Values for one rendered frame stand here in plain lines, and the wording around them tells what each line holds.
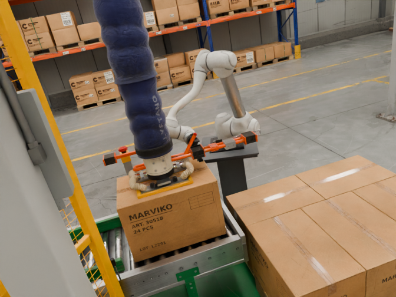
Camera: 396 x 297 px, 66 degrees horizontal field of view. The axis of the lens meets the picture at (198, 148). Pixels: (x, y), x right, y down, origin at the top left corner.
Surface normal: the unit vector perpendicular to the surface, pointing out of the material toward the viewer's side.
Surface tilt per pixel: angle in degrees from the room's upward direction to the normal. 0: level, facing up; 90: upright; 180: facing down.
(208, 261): 90
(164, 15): 90
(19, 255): 90
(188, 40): 90
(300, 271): 0
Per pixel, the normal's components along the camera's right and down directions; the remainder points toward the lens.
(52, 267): 0.26, 0.35
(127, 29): 0.33, 0.04
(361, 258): -0.18, -0.90
